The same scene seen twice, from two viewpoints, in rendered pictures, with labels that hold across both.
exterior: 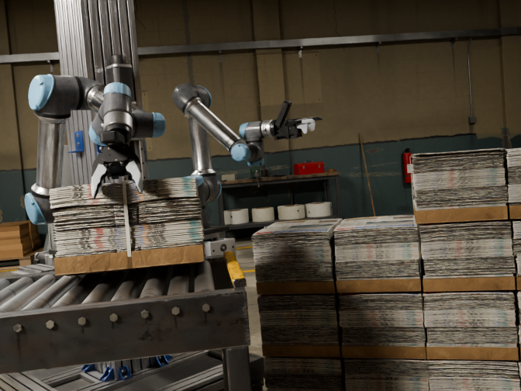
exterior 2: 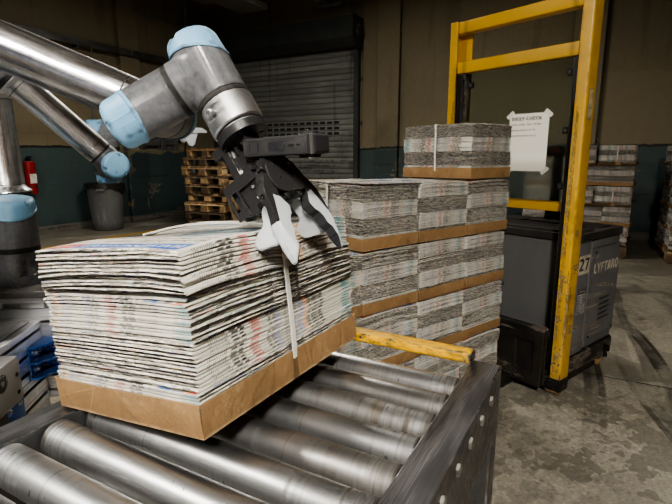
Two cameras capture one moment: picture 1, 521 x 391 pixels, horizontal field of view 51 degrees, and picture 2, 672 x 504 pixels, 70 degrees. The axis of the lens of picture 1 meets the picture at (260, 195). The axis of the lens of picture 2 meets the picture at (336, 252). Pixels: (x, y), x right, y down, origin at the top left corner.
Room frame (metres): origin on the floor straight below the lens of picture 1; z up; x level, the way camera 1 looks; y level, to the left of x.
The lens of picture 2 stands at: (0.96, 0.85, 1.15)
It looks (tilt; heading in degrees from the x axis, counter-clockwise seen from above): 11 degrees down; 305
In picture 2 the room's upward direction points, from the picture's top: straight up
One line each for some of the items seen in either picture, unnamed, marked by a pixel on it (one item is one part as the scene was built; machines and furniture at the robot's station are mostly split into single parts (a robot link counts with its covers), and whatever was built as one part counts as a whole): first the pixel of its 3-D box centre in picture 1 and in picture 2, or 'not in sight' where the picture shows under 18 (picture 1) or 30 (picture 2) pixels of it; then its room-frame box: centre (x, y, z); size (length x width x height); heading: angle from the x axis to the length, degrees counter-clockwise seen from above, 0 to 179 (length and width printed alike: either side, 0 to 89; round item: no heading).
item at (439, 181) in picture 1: (453, 185); (356, 212); (1.97, -0.70, 0.95); 0.38 x 0.29 x 0.23; 165
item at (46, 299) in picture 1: (52, 297); (174, 490); (1.40, 0.56, 0.77); 0.47 x 0.05 x 0.05; 7
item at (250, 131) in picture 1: (253, 131); (104, 133); (2.44, 0.01, 1.23); 0.11 x 0.08 x 0.09; 67
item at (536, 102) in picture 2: not in sight; (513, 132); (1.69, -1.70, 1.28); 0.57 x 0.01 x 0.65; 164
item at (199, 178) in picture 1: (191, 191); (12, 220); (2.43, 0.30, 0.98); 0.13 x 0.12 x 0.14; 158
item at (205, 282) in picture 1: (204, 282); (337, 365); (1.45, 0.17, 0.77); 0.47 x 0.05 x 0.05; 7
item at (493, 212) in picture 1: (455, 209); (356, 235); (1.97, -0.69, 0.86); 0.38 x 0.29 x 0.04; 165
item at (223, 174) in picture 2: not in sight; (228, 187); (7.33, -4.89, 0.65); 1.33 x 0.94 x 1.30; 101
